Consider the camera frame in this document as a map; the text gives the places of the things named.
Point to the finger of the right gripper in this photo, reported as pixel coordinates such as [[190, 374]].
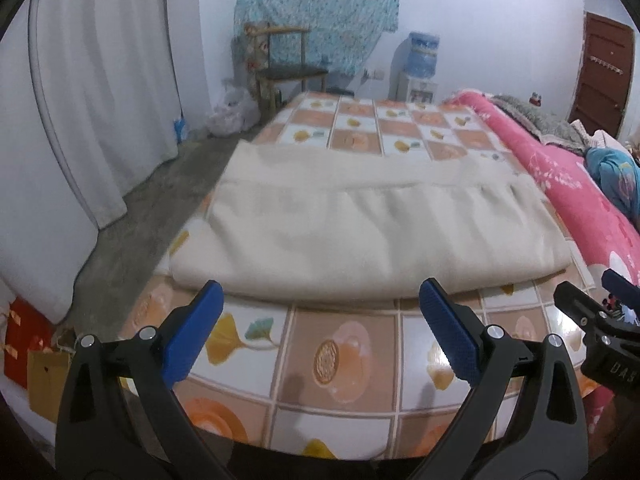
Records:
[[580, 307], [622, 289]]

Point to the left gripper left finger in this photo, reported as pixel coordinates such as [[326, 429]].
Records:
[[95, 438]]

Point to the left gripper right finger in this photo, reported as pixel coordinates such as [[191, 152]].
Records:
[[523, 416]]

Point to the cream zip-up jacket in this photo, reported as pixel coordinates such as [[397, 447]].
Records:
[[311, 224]]

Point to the pink floral blanket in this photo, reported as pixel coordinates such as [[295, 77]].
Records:
[[599, 236]]

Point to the yellow paper bag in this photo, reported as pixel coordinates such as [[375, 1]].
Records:
[[46, 377]]

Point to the blue garment on bed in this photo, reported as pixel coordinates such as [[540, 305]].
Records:
[[617, 175]]

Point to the red box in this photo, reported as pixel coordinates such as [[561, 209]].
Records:
[[26, 330]]

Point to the grey lace-edged blanket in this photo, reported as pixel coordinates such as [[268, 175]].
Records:
[[548, 129]]

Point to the brown wooden door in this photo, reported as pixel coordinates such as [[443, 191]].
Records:
[[605, 76]]

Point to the checkered orange bed sheet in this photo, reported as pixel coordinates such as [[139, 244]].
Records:
[[362, 381]]

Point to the white water dispenser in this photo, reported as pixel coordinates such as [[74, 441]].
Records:
[[411, 89]]

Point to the blue water bottle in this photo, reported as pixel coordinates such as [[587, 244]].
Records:
[[422, 56]]

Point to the small blue packet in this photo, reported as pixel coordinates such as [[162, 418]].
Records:
[[181, 130]]

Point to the white plastic bag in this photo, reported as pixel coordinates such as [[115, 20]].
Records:
[[238, 112]]

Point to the white curtain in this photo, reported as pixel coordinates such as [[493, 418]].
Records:
[[89, 97]]

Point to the wooden chair black seat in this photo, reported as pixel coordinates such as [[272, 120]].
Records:
[[268, 72]]

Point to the teal patterned hanging cloth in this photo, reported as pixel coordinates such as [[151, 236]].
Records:
[[342, 33]]

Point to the wall power socket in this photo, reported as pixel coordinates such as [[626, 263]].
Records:
[[374, 74]]

